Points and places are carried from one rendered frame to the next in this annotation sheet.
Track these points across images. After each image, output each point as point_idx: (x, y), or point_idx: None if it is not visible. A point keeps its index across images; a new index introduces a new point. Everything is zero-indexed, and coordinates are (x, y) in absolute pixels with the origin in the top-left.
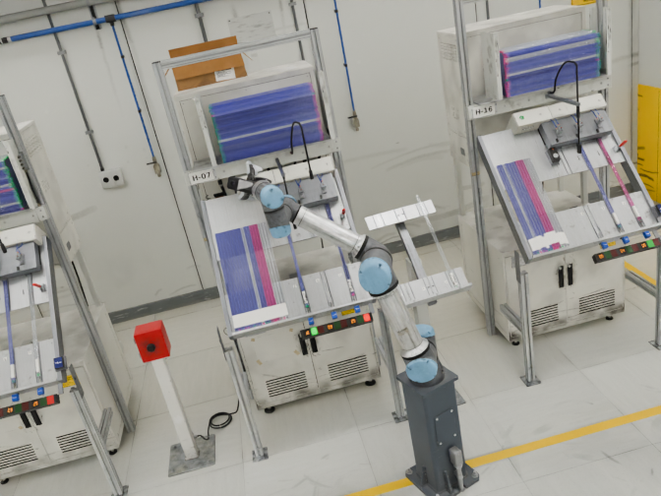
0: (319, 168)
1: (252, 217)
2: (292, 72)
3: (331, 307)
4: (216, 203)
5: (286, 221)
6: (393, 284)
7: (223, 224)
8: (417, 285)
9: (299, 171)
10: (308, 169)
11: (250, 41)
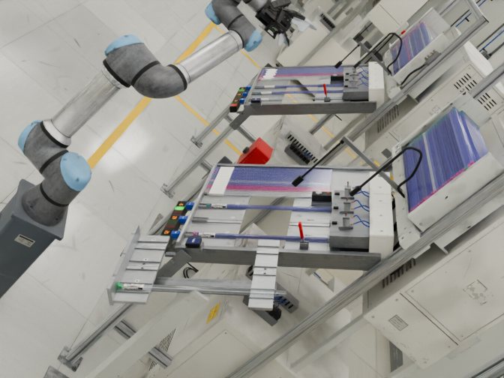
0: (376, 223)
1: None
2: None
3: (191, 214)
4: None
5: (214, 4)
6: (106, 61)
7: (341, 177)
8: (153, 256)
9: (379, 210)
10: (379, 216)
11: None
